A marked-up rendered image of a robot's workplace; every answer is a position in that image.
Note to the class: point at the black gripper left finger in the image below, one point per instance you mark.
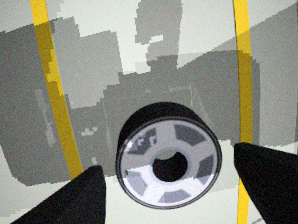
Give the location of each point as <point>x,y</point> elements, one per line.
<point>80,202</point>

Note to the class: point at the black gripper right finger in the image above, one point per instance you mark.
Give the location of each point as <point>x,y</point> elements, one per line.
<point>271,179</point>

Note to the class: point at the black tyre with silver rim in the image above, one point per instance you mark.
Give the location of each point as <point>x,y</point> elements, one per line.
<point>176,182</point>

